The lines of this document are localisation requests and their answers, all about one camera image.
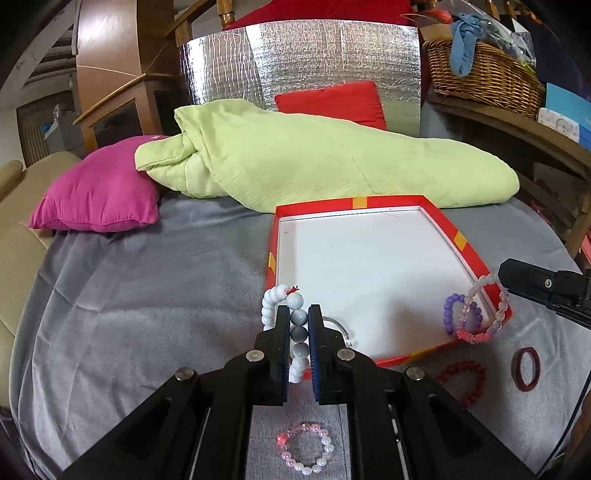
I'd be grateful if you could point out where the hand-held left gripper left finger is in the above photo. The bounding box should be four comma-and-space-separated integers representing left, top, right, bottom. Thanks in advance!
60, 306, 291, 480

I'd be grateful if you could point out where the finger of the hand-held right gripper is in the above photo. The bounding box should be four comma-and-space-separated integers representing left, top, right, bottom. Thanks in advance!
508, 287, 591, 330
498, 258, 591, 302

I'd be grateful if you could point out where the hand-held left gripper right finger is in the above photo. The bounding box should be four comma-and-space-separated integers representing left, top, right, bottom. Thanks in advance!
308, 304, 539, 480

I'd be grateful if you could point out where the silver metal bangle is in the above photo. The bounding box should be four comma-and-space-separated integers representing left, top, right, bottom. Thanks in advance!
322, 316, 359, 350

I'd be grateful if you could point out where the pink clear bead bracelet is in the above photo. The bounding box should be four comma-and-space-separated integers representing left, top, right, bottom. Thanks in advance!
455, 272, 510, 345

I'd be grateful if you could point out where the dark red ring bangle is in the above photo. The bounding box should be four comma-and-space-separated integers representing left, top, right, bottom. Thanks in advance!
514, 346, 542, 392

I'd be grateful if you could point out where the pink white bead bracelet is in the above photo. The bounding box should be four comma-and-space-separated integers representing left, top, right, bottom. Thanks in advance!
276, 420, 334, 476

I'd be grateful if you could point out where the purple bead bracelet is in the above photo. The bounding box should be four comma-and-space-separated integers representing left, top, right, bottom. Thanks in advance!
443, 293, 484, 336

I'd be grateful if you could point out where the red cardboard box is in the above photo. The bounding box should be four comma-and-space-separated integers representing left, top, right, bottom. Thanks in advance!
265, 195, 514, 368

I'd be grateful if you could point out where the red bead bracelet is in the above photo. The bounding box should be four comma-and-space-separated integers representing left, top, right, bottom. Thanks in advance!
436, 360, 487, 408

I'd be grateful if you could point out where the wooden shelf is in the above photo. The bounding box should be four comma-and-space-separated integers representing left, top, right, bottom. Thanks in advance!
427, 95, 591, 259

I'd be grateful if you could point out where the white patterned box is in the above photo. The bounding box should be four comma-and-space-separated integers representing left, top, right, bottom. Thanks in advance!
537, 108, 581, 138

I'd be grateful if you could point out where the blue box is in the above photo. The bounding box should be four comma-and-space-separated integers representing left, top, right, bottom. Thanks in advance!
545, 83, 591, 139

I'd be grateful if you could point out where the wicker basket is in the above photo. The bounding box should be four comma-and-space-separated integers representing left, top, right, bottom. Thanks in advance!
422, 39, 546, 121

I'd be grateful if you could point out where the light green quilt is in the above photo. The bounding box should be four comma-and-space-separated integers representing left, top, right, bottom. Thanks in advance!
134, 99, 520, 214

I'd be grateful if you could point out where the blue cloth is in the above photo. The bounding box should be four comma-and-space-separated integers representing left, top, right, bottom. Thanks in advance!
451, 13, 486, 77

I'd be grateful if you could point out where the magenta pillow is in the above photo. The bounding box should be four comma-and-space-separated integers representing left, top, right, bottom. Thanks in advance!
28, 135, 166, 233

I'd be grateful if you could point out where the red cushion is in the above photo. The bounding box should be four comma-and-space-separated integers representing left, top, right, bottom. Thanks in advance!
274, 80, 387, 132

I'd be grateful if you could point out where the silver foil insulation panel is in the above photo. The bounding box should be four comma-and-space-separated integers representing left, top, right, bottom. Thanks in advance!
179, 21, 423, 138

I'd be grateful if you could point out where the wooden cabinet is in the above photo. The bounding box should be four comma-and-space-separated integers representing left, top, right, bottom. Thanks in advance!
73, 0, 190, 155

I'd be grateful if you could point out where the wooden chair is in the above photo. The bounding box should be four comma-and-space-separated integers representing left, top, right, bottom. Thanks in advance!
164, 0, 250, 47

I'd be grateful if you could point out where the black cable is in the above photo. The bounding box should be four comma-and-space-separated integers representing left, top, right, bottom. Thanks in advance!
544, 369, 591, 468

